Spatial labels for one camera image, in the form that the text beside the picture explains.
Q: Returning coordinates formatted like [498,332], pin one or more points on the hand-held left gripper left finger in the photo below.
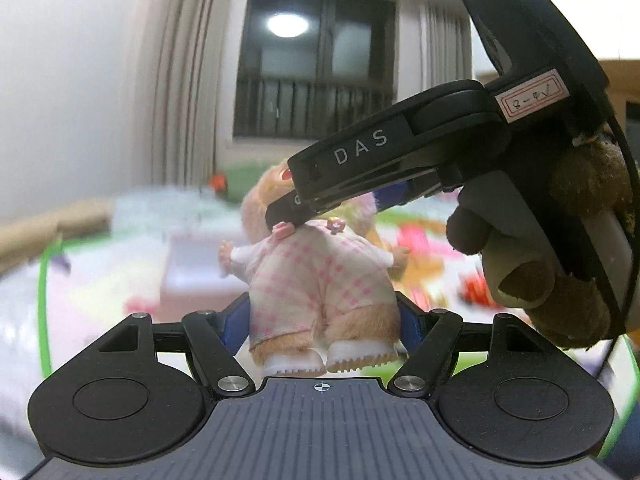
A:
[235,325]

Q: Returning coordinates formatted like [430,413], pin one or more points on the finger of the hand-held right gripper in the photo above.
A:
[360,147]
[287,215]

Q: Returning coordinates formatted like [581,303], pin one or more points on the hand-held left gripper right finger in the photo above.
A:
[407,320]

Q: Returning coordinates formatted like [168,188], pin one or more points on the pink box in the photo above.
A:
[200,280]

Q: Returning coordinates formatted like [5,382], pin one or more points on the plush doll pink plaid outfit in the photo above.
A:
[300,280]

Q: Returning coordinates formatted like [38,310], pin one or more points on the person's right hand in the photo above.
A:
[505,230]

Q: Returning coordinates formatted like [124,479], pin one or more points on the small orange black toy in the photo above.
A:
[219,183]

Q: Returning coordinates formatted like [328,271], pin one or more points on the dark window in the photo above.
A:
[360,60]

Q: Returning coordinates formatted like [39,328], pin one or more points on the beige curtain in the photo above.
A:
[195,85]
[440,45]

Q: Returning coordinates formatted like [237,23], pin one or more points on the printed play mat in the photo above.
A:
[100,300]

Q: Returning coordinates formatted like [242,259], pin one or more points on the folded tan blanket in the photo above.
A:
[45,230]

